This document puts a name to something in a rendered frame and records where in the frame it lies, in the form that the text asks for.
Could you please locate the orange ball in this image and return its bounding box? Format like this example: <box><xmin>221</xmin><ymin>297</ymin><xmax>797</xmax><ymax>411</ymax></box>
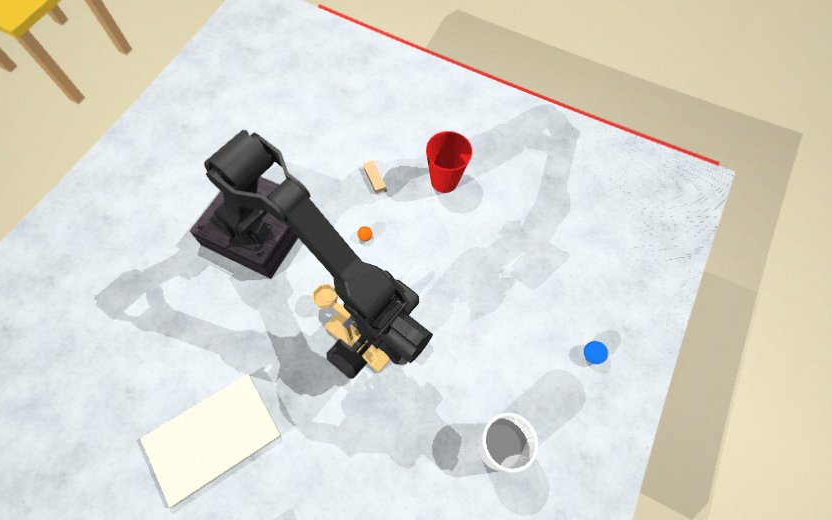
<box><xmin>357</xmin><ymin>226</ymin><xmax>372</xmax><ymax>241</ymax></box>

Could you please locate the red plastic cup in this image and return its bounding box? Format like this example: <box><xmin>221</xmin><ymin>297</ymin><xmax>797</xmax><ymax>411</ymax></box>
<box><xmin>426</xmin><ymin>131</ymin><xmax>472</xmax><ymax>193</ymax></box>

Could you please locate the blue ball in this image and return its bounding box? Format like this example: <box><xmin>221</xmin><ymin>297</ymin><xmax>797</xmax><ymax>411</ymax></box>
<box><xmin>584</xmin><ymin>341</ymin><xmax>609</xmax><ymax>364</ymax></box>

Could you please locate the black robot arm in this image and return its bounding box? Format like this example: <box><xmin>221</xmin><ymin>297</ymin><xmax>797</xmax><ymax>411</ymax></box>
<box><xmin>204</xmin><ymin>129</ymin><xmax>433</xmax><ymax>365</ymax></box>

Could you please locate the cream flat rectangular panel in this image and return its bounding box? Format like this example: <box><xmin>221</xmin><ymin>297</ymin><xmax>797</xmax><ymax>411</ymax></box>
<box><xmin>140</xmin><ymin>374</ymin><xmax>282</xmax><ymax>508</ymax></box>

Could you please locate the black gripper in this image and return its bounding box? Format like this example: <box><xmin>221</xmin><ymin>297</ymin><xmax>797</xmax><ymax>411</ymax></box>
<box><xmin>327</xmin><ymin>280</ymin><xmax>419</xmax><ymax>379</ymax></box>

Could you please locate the white mug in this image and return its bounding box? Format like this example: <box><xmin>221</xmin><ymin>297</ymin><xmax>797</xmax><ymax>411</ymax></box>
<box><xmin>478</xmin><ymin>413</ymin><xmax>538</xmax><ymax>472</ymax></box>

